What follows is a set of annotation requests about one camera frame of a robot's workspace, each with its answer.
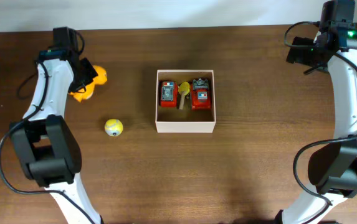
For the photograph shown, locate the orange dinosaur toy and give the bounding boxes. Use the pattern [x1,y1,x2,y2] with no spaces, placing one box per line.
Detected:
[69,65,107,102]

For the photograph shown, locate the yellow grey ball toy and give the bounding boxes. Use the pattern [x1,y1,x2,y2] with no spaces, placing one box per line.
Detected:
[104,119,123,137]

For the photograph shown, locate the red fire truck with ladder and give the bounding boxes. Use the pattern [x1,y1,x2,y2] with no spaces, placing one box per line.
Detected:
[159,81,178,108]

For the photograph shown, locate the yellow wooden rattle drum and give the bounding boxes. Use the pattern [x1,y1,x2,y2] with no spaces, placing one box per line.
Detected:
[179,82,190,110]

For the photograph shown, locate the pink box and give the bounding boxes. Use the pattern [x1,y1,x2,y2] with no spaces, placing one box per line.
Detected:
[155,70,216,133]

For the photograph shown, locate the red fire truck grey top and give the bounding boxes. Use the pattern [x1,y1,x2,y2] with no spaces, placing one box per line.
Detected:
[190,78,211,110]

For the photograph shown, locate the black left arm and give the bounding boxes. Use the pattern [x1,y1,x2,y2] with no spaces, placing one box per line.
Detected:
[4,27,103,223]

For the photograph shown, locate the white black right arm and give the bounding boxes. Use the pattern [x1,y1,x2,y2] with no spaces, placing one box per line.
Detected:
[274,0,357,223]

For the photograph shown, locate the black right camera cable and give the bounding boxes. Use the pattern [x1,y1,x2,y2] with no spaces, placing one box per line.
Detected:
[283,21,357,224]

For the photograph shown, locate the black camera cable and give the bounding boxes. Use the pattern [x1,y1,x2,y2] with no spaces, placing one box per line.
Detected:
[0,29,98,224]
[283,21,357,224]

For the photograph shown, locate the black left camera cable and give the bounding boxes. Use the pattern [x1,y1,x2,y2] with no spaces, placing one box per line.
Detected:
[0,29,98,224]

